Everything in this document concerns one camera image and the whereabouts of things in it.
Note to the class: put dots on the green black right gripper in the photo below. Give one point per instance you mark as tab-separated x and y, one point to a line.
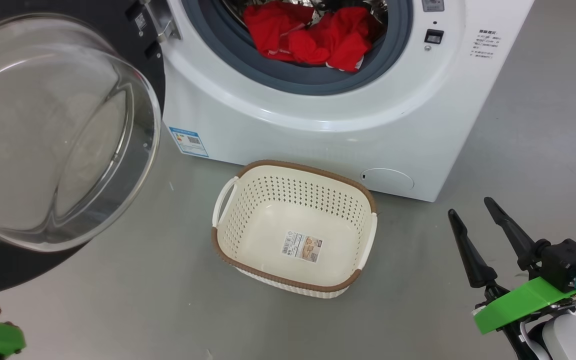
523	302

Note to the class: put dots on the black round glass washer door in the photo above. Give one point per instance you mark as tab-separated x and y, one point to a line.
43	125

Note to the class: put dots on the red and white garment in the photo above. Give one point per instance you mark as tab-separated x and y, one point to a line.
338	35

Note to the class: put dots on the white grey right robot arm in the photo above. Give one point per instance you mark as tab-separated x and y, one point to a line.
568	337

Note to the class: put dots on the white front-load washing machine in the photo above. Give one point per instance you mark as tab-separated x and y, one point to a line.
318	135

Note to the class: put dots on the cream basket with brown rim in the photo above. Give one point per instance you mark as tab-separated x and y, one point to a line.
268	250

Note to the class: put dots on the metal door hinge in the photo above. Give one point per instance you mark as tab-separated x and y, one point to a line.
163	22

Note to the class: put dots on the round white filter cover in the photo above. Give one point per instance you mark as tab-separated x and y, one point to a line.
388	180

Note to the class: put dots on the paper product label sticker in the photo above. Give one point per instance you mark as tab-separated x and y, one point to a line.
301	246

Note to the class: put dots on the blue energy label sticker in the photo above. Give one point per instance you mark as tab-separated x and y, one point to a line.
189	142

